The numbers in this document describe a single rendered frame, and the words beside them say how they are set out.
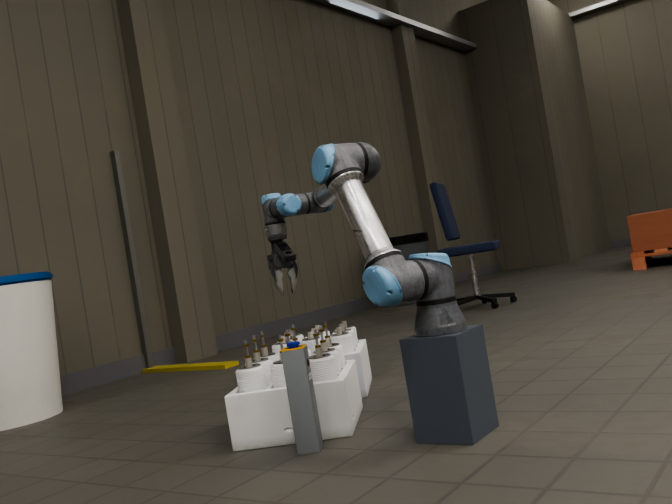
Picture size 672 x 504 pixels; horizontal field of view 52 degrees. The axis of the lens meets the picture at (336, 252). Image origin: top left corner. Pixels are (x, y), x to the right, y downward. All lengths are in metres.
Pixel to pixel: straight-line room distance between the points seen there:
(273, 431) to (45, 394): 1.79
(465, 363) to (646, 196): 9.77
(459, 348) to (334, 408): 0.50
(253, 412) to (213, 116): 3.83
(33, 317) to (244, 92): 3.11
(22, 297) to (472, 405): 2.43
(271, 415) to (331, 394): 0.20
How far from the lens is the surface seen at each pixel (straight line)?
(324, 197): 2.37
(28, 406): 3.76
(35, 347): 3.76
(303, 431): 2.11
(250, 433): 2.28
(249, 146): 6.00
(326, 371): 2.23
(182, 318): 5.01
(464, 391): 1.93
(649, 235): 6.92
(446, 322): 1.96
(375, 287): 1.89
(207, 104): 5.77
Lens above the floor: 0.56
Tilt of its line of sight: level
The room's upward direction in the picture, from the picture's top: 9 degrees counter-clockwise
